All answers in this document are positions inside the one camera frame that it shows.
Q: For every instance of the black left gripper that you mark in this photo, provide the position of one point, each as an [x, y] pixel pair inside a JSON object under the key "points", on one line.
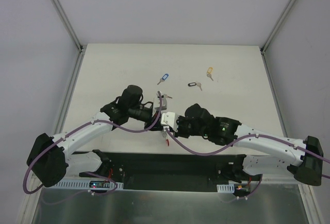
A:
{"points": [[149, 116]]}

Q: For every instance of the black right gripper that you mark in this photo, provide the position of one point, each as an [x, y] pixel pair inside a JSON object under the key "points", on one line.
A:
{"points": [[179, 127]]}

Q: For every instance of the red handled metal key organizer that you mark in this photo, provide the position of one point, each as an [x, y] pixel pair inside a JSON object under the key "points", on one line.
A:
{"points": [[165, 136]]}

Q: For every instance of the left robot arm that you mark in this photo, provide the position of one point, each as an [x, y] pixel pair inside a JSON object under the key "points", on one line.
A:
{"points": [[54, 157]]}

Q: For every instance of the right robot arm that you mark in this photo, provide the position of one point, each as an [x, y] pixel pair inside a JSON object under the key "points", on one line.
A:
{"points": [[301, 158]]}

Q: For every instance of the key with black tag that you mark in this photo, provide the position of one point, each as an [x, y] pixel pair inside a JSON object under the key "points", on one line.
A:
{"points": [[195, 84]]}

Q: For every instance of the key with blue rectangular tag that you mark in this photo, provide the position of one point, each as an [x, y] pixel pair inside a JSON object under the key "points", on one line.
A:
{"points": [[163, 78]]}

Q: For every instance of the key with yellow tag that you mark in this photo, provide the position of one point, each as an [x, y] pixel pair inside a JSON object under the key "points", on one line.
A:
{"points": [[209, 73]]}

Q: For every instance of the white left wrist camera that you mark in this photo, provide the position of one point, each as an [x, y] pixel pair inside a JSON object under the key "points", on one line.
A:
{"points": [[160, 102]]}

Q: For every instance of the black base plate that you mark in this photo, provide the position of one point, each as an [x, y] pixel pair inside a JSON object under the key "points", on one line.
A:
{"points": [[167, 172]]}

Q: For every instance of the aluminium frame rail left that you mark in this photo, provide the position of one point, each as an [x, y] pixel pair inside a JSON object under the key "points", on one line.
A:
{"points": [[29, 204]]}

